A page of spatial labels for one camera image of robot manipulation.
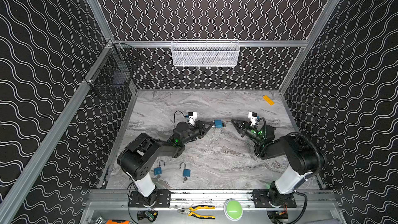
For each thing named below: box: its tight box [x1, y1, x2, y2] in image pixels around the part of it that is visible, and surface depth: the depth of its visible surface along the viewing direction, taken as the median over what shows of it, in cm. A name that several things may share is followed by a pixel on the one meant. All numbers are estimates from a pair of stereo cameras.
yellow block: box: [262, 94, 276, 106], surface depth 116 cm
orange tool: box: [106, 219, 131, 224], surface depth 69 cm
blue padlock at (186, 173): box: [182, 169, 191, 183], surface depth 84 cm
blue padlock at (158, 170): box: [153, 160, 166, 176], surface depth 85 cm
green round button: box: [223, 199, 244, 221], surface depth 72 cm
